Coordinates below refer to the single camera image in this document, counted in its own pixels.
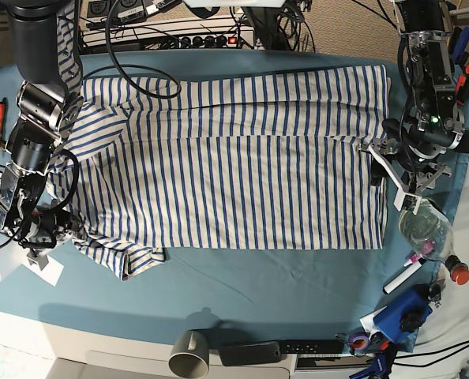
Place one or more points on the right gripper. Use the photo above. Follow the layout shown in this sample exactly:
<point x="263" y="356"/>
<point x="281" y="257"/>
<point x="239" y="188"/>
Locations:
<point x="43" y="231"/>

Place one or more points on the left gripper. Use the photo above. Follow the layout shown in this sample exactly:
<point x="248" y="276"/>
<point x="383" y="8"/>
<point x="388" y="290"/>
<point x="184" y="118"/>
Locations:
<point x="412" y="177"/>

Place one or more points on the blue white striped T-shirt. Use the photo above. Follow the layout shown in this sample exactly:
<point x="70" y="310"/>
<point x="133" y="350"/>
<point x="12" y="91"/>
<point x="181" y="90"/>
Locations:
<point x="245" y="163"/>

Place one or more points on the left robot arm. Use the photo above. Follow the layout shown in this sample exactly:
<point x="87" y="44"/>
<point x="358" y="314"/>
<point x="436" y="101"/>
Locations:
<point x="430" y="123"/>

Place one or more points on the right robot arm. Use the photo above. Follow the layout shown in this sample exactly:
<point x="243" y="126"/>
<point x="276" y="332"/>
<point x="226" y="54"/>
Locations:
<point x="44" y="35"/>

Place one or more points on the white paper roll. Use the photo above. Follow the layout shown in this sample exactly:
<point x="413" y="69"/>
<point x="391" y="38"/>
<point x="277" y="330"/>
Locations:
<point x="46" y="268"/>

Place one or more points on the clear bottle red cap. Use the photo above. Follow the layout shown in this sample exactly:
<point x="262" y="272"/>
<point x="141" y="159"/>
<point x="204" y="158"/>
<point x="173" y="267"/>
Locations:
<point x="429" y="233"/>

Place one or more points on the black square block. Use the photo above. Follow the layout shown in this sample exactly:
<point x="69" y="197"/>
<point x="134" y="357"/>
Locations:
<point x="463" y="146"/>

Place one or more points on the white marker pen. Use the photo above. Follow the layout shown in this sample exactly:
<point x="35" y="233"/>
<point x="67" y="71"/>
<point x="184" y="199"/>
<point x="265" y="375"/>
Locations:
<point x="410" y="267"/>

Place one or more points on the orange black clamp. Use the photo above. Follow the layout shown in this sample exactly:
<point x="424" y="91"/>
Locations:
<point x="462" y="86"/>

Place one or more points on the blue box with knob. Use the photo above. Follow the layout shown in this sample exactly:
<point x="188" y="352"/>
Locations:
<point x="405" y="314"/>

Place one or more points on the blue spring clamp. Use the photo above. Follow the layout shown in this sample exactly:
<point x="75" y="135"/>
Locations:
<point x="458" y="43"/>

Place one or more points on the teal table cloth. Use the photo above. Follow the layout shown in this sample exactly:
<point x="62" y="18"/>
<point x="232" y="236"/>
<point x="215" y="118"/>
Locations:
<point x="261" y="295"/>

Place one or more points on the purple tape roll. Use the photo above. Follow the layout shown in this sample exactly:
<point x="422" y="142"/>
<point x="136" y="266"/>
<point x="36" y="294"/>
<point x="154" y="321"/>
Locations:
<point x="358" y="342"/>

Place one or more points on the black power strip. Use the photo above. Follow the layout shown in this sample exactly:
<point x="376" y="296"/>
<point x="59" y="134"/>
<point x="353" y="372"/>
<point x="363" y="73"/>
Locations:
<point x="197" y="42"/>

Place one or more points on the grey ceramic mug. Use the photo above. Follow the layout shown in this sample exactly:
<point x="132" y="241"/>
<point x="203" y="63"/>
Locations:
<point x="190" y="356"/>

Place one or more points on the blue clamp bottom edge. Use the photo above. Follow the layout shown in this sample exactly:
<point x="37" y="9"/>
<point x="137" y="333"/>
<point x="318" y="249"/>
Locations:
<point x="380" y="368"/>

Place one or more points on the black smartphone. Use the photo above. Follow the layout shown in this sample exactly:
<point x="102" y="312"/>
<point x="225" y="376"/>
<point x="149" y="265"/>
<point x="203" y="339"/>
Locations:
<point x="250" y="354"/>

